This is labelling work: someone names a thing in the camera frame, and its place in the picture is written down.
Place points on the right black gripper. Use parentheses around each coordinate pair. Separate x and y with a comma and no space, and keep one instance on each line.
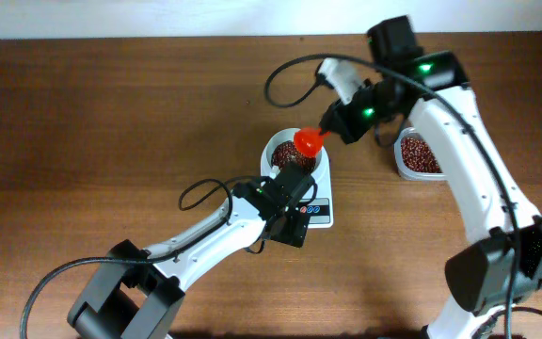
(335,124)

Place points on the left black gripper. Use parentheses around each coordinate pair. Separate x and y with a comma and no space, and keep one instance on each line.
(296,177)

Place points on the orange plastic measuring scoop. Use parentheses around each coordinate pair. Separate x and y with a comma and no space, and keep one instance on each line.
(309,141)

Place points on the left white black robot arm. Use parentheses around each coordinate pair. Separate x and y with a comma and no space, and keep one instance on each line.
(137,293)

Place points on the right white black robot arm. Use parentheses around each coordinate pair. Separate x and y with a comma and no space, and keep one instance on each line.
(502,265)

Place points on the white digital kitchen scale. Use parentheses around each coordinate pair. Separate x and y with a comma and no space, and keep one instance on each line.
(321,208)

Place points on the white round bowl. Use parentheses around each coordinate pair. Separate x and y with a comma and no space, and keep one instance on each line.
(321,168)

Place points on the red adzuki beans in bowl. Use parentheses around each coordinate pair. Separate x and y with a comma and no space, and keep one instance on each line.
(286,153)

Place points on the red adzuki beans in container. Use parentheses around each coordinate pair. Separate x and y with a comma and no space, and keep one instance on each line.
(417,156)

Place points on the clear plastic food container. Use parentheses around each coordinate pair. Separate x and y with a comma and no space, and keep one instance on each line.
(406,173)

